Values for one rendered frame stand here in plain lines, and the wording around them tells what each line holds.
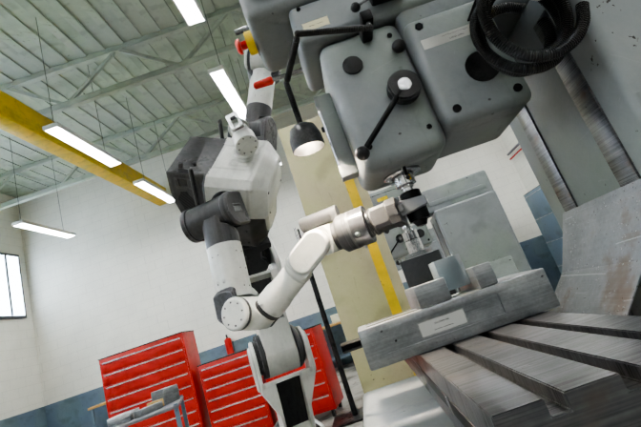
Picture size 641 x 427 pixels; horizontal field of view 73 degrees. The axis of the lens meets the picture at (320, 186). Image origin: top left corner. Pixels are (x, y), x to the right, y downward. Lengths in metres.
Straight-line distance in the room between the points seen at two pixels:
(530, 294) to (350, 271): 1.90
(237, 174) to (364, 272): 1.55
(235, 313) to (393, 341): 0.41
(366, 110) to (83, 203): 11.52
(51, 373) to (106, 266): 2.54
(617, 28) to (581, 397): 0.71
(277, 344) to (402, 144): 0.85
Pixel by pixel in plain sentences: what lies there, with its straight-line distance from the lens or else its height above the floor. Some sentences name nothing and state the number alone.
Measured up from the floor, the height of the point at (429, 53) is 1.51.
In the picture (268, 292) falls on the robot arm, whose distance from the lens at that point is 1.06.
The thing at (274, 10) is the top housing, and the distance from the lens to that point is 1.07.
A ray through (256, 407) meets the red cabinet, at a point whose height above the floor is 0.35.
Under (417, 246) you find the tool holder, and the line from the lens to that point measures 1.35.
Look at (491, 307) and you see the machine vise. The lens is 0.85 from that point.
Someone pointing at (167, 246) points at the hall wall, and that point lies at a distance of 11.01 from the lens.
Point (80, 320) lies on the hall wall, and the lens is 11.85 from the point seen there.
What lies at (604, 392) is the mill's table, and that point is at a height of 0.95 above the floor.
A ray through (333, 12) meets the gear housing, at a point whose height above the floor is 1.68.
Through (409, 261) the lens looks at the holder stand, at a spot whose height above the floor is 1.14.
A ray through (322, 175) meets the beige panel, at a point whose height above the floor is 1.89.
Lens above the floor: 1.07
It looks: 16 degrees up
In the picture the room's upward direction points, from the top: 19 degrees counter-clockwise
